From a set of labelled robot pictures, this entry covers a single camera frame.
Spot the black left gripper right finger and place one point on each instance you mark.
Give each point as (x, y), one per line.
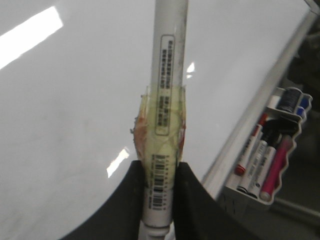
(197, 216)

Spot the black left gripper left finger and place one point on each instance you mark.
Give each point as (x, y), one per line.
(119, 217)

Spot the white black whiteboard marker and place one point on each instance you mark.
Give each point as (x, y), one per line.
(159, 129)

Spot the white whiteboard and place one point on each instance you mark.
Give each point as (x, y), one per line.
(72, 73)

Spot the black capped white marker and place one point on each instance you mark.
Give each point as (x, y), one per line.
(255, 160)

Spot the red capped marker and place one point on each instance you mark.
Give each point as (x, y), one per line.
(250, 145)

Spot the pink marker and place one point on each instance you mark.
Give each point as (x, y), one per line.
(273, 176)

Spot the grey capped white marker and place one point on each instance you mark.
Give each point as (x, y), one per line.
(263, 167)

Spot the blue marker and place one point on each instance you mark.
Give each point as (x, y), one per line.
(301, 109)

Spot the grey marker tray holder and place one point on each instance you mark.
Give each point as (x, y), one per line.
(286, 124)

